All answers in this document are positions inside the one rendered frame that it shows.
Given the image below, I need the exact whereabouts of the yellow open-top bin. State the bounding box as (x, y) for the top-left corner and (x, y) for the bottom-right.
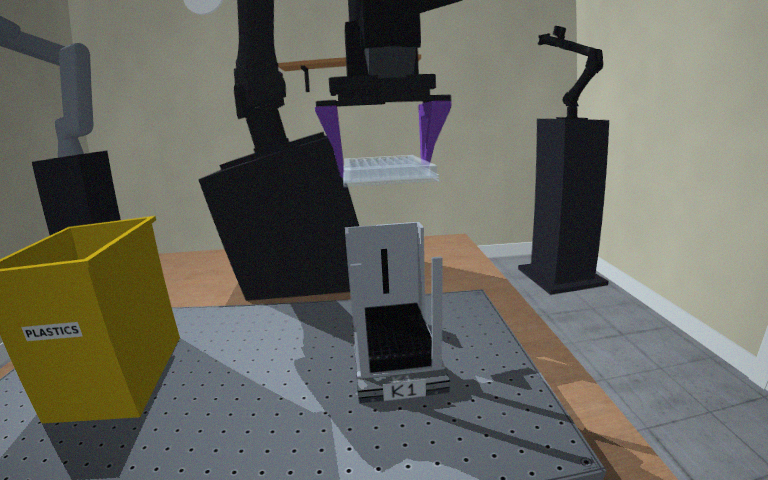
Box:
(0, 216), (180, 423)

